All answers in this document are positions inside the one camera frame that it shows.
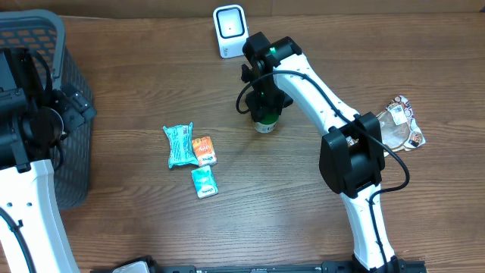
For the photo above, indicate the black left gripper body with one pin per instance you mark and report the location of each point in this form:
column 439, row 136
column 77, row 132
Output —
column 75, row 112

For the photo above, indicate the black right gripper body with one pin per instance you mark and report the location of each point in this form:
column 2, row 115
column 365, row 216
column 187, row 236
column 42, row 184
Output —
column 271, row 100

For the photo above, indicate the green lid white jar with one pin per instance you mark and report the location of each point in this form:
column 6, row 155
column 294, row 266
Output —
column 267, row 124

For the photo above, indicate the orange tissue pack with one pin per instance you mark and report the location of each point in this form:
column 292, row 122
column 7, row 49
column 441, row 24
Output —
column 204, row 150

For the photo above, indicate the teal white packet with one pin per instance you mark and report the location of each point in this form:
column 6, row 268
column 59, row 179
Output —
column 181, row 150

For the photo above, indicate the teal Kleenex tissue pack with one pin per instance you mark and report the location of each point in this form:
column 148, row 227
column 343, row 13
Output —
column 204, row 182

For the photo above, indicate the beige clear snack pouch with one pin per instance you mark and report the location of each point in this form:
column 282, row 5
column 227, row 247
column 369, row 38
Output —
column 398, row 126

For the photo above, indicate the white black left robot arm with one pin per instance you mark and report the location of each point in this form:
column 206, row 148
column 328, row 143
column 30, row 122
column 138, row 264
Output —
column 35, row 118

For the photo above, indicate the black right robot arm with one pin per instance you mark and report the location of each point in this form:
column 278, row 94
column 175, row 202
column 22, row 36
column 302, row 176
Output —
column 351, row 154

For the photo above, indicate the white barcode scanner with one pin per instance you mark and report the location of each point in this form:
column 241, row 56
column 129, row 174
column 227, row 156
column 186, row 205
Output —
column 231, row 30

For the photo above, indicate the grey plastic mesh basket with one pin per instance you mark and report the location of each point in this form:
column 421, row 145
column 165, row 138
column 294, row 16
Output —
column 44, row 32

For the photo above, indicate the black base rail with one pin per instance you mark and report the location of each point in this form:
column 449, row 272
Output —
column 148, row 264

